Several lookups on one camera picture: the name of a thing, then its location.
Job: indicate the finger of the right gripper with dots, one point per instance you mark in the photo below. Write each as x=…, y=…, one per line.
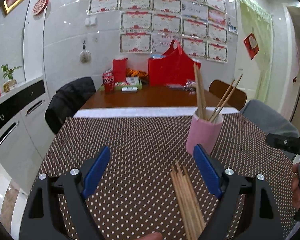
x=287, y=144

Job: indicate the green flat box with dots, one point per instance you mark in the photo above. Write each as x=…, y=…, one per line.
x=129, y=82

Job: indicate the white black sideboard cabinet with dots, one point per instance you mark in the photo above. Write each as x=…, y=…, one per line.
x=25, y=137

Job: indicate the red diamond wall decoration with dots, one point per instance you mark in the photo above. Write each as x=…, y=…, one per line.
x=251, y=45

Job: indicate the black jacket on chair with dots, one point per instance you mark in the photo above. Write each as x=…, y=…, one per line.
x=67, y=101

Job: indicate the wooden chopstick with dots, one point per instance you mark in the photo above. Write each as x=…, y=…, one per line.
x=199, y=213
x=217, y=88
x=188, y=200
x=201, y=103
x=226, y=102
x=183, y=213

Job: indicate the person right hand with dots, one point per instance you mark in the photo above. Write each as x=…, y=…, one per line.
x=295, y=187

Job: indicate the small red gift box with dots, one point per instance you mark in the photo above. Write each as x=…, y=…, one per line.
x=119, y=69

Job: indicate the green curtain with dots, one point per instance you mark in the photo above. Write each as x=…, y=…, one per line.
x=258, y=28

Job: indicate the white phone on table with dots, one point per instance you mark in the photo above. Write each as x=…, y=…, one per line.
x=129, y=89

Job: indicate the small potted plant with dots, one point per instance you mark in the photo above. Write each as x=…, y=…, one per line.
x=8, y=73

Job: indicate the person left hand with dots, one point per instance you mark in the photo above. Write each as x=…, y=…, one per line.
x=152, y=236

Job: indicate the red gift bag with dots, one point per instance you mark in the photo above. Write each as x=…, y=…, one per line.
x=174, y=67

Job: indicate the round hanging wall brush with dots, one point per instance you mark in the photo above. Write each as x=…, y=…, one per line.
x=85, y=55

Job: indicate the brown polka dot tablecloth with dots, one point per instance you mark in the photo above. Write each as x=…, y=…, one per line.
x=135, y=195

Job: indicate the brown wooden chair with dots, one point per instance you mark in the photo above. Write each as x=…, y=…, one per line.
x=238, y=99

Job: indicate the red cola can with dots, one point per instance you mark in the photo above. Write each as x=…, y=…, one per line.
x=108, y=81

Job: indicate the grey cloth on chair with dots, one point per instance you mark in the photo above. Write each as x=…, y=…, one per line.
x=268, y=119

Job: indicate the clear snack bag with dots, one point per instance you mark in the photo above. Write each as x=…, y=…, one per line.
x=190, y=85

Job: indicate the pink paper cup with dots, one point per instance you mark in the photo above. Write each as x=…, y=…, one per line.
x=203, y=132

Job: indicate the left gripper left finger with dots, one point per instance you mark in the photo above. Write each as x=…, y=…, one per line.
x=43, y=219

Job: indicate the orange snack packets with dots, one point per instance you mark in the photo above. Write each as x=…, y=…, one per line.
x=136, y=73

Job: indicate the red round hanging ornament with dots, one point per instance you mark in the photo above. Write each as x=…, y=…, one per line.
x=39, y=7

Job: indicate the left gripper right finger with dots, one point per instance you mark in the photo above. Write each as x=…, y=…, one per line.
x=259, y=218

